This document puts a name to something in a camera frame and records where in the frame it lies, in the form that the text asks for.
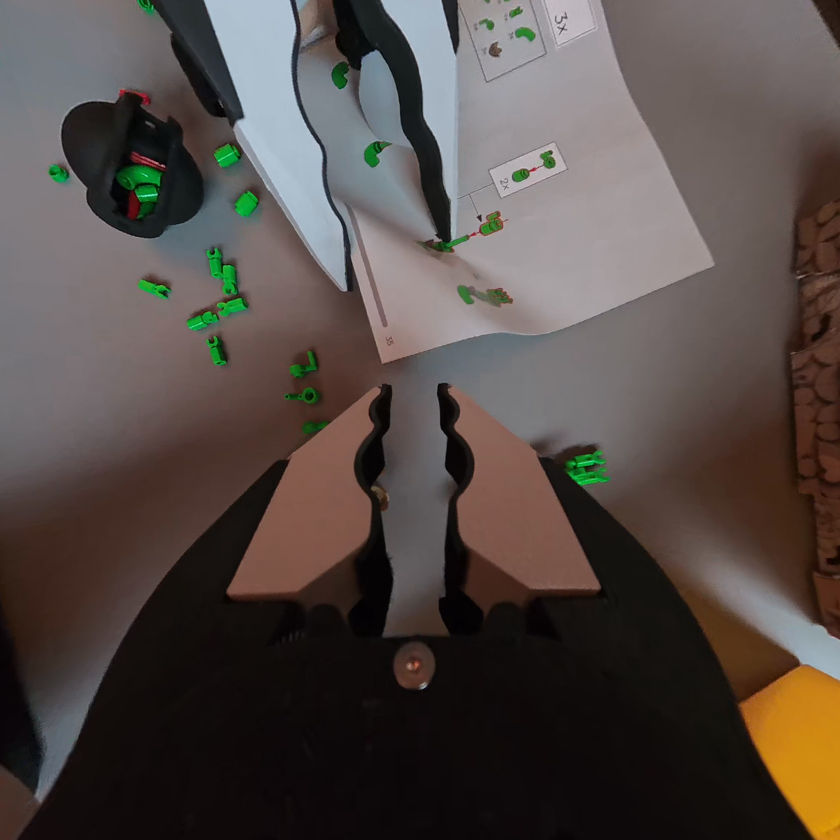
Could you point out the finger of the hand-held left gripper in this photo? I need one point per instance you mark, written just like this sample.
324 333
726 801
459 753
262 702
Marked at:
269 98
426 79

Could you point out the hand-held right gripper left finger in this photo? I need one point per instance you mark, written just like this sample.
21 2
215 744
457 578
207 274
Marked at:
302 525

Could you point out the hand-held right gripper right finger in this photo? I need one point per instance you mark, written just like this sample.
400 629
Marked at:
525 525

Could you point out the green lego bamboo stalk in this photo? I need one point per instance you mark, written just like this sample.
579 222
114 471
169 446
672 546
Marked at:
584 467

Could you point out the scattered green lego pieces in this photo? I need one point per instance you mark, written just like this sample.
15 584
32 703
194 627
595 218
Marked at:
227 156

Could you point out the mixed green red lego pile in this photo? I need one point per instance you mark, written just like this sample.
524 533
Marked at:
138 187

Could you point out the lego instruction booklet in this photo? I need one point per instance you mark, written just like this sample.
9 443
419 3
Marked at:
590 249

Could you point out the black lego box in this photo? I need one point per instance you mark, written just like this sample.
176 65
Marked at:
820 394

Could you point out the black cup of pieces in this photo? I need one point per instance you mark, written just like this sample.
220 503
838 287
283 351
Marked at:
92 151

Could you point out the yellow seat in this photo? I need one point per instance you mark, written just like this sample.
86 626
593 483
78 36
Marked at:
800 754

